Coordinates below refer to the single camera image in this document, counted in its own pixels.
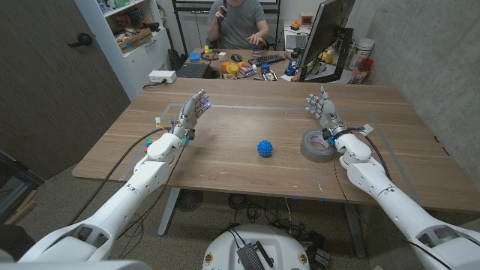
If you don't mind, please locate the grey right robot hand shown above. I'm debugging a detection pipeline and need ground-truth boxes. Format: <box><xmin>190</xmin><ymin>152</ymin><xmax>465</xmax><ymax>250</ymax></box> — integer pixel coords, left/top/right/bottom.
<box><xmin>304</xmin><ymin>85</ymin><xmax>345</xmax><ymax>133</ymax></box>

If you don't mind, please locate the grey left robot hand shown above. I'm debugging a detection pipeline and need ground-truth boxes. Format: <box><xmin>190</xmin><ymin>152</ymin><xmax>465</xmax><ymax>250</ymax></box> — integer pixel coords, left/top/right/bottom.
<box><xmin>172</xmin><ymin>88</ymin><xmax>212</xmax><ymax>134</ymax></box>

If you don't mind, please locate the blue spiky stress ball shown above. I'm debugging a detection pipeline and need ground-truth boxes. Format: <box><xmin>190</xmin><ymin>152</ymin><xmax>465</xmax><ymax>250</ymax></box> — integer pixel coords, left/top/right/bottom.
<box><xmin>256</xmin><ymin>139</ymin><xmax>274</xmax><ymax>158</ymax></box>

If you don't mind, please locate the dark laptop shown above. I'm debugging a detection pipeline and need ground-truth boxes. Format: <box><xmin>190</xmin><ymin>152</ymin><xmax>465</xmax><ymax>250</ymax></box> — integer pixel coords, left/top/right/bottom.
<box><xmin>175</xmin><ymin>61</ymin><xmax>211</xmax><ymax>79</ymax></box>

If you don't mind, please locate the white power strip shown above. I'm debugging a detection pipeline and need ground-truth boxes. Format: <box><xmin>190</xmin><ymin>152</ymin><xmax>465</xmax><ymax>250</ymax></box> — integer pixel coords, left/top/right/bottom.
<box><xmin>148</xmin><ymin>70</ymin><xmax>178</xmax><ymax>84</ymax></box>

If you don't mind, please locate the red container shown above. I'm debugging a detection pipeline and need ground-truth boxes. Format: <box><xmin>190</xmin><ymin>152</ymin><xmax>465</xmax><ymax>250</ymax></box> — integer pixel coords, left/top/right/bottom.
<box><xmin>352</xmin><ymin>58</ymin><xmax>374</xmax><ymax>84</ymax></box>

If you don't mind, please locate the white canister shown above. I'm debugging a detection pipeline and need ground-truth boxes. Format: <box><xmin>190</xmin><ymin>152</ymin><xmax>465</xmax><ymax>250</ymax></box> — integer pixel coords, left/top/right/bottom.
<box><xmin>348</xmin><ymin>37</ymin><xmax>376</xmax><ymax>71</ymax></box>

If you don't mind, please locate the white shelf cabinet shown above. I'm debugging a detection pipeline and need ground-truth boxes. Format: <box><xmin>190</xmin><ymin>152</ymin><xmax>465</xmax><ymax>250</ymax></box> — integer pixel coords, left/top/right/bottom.
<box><xmin>74</xmin><ymin>0</ymin><xmax>173</xmax><ymax>102</ymax></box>

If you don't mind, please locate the silver laptop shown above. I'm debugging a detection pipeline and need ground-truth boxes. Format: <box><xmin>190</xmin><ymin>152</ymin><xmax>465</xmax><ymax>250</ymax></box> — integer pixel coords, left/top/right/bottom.
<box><xmin>284</xmin><ymin>34</ymin><xmax>309</xmax><ymax>51</ymax></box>

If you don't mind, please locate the black keyboard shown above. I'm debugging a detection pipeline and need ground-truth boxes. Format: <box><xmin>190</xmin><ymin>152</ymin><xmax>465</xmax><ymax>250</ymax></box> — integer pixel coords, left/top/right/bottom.
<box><xmin>247</xmin><ymin>54</ymin><xmax>286</xmax><ymax>68</ymax></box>

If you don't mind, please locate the round floor fan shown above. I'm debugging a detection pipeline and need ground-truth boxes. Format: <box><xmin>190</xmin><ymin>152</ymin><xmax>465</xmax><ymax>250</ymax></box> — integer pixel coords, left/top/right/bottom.
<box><xmin>175</xmin><ymin>189</ymin><xmax>205</xmax><ymax>213</ymax></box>

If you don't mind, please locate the black computer monitor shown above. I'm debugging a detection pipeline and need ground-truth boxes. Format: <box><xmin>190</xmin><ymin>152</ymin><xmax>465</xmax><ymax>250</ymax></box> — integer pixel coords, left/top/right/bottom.
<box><xmin>298</xmin><ymin>0</ymin><xmax>356</xmax><ymax>83</ymax></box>

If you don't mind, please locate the cardboard box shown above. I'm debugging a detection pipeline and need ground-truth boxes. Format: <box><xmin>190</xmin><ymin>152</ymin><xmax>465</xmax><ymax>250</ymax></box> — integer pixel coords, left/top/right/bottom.
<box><xmin>117</xmin><ymin>28</ymin><xmax>154</xmax><ymax>55</ymax></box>

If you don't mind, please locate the white table leg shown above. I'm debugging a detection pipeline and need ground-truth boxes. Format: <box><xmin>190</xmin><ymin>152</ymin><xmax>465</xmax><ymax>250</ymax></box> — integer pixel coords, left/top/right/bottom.
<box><xmin>157</xmin><ymin>187</ymin><xmax>181</xmax><ymax>236</ymax></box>

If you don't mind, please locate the person in grey t-shirt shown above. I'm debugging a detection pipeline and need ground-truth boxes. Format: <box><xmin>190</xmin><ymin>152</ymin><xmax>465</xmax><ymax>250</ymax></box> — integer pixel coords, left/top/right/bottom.
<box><xmin>206</xmin><ymin>0</ymin><xmax>270</xmax><ymax>51</ymax></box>

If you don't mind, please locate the grey table leg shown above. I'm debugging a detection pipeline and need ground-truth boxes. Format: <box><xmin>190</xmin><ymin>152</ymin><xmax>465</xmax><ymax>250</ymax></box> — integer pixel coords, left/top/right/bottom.
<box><xmin>343</xmin><ymin>202</ymin><xmax>368</xmax><ymax>260</ymax></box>

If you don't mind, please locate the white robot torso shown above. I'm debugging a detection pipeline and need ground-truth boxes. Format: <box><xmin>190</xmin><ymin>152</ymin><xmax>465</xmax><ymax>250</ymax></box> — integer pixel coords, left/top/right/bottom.
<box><xmin>202</xmin><ymin>223</ymin><xmax>311</xmax><ymax>270</ymax></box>

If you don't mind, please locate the black device on torso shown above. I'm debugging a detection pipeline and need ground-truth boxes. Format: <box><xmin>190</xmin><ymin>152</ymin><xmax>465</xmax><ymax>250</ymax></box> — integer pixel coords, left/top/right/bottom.
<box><xmin>235</xmin><ymin>241</ymin><xmax>275</xmax><ymax>270</ymax></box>

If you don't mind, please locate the grey duct tape roll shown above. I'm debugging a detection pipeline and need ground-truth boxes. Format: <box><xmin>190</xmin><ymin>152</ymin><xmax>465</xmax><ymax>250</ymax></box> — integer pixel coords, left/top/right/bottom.
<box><xmin>299</xmin><ymin>129</ymin><xmax>338</xmax><ymax>164</ymax></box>

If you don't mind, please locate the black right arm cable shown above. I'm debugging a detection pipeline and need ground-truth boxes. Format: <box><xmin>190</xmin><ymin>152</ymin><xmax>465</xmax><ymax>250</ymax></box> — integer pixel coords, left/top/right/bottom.
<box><xmin>363</xmin><ymin>134</ymin><xmax>392</xmax><ymax>182</ymax></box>

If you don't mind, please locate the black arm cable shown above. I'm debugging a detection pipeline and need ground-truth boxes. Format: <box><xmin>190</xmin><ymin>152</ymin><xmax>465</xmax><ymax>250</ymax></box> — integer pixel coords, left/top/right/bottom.
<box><xmin>67</xmin><ymin>127</ymin><xmax>170</xmax><ymax>226</ymax></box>
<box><xmin>363</xmin><ymin>134</ymin><xmax>392</xmax><ymax>182</ymax></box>

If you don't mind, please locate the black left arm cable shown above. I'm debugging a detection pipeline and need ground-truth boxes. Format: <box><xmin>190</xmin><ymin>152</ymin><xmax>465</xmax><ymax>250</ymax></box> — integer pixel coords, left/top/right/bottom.
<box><xmin>67</xmin><ymin>127</ymin><xmax>170</xmax><ymax>226</ymax></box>

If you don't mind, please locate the black door handle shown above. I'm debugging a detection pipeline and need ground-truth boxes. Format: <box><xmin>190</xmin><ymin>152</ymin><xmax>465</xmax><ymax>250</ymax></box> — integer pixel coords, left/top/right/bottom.
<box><xmin>67</xmin><ymin>32</ymin><xmax>93</xmax><ymax>49</ymax></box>

